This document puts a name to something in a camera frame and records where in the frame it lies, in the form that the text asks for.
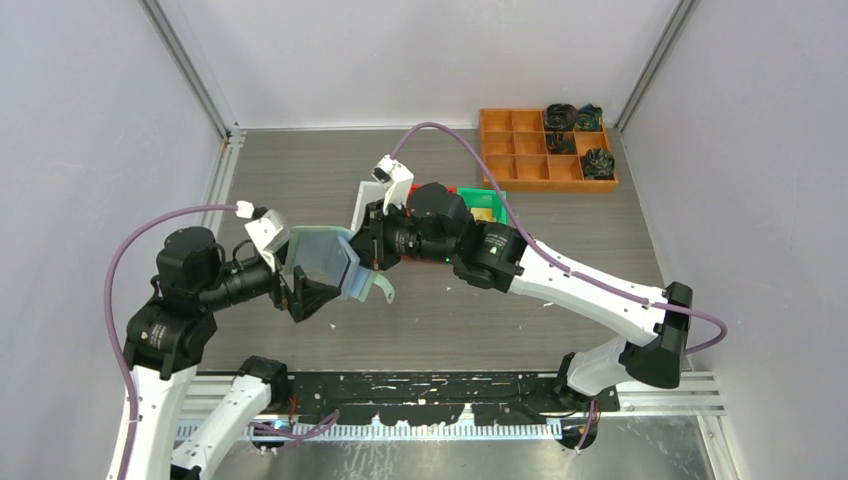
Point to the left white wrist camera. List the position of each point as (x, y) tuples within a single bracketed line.
[(267, 230)]

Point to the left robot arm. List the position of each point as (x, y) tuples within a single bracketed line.
[(164, 345)]

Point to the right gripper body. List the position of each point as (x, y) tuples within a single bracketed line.
[(396, 232)]

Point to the green rolled cloth top-right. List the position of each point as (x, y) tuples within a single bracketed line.
[(589, 119)]

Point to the wooden compartment tray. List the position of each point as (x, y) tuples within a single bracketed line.
[(513, 148)]

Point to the dark rolled cloth top-left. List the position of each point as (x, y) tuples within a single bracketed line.
[(560, 117)]

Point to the green rolled cloth bottom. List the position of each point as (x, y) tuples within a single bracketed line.
[(598, 164)]

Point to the green card holder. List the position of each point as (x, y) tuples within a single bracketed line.
[(325, 255)]

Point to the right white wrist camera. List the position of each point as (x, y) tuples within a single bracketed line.
[(396, 179)]

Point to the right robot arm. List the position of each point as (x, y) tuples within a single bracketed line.
[(652, 331)]

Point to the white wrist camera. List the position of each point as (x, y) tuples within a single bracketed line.
[(396, 179), (267, 230)]

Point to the gold cards stack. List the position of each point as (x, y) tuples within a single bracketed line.
[(483, 214)]

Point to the green plastic bin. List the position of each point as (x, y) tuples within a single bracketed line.
[(476, 197)]

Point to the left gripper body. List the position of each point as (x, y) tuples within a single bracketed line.
[(283, 291)]

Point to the white plastic bin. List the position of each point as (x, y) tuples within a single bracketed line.
[(368, 191)]

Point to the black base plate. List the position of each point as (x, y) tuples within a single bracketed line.
[(506, 398)]

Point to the red plastic bin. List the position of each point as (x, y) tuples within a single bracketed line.
[(432, 209)]

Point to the dark rolled cloth middle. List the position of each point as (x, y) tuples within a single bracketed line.
[(560, 143)]

